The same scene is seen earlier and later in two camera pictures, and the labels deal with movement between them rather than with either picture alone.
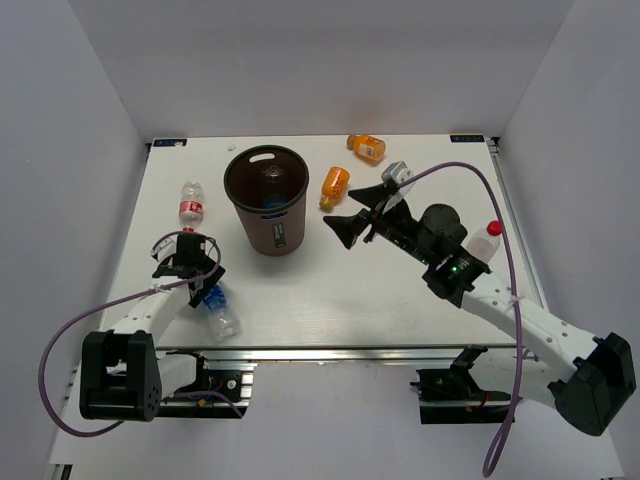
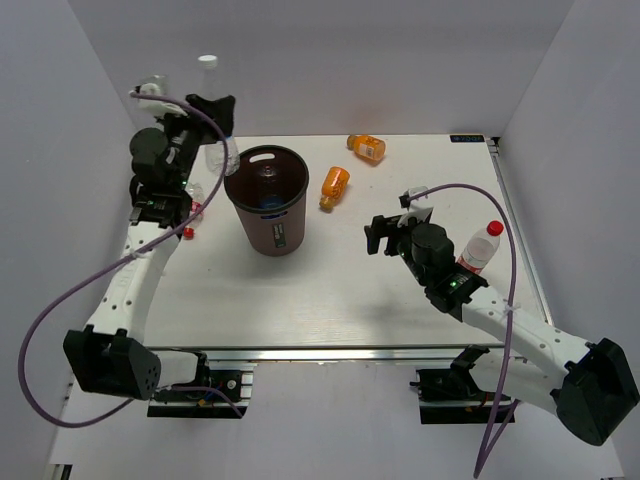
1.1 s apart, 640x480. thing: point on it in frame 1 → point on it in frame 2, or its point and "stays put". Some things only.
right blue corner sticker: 467,138 stays put
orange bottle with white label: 367,149 stays put
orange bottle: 334,185 stays put
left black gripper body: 213,272 → 186,133
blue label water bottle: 222,325 → 211,86
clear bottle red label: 191,207 stays put
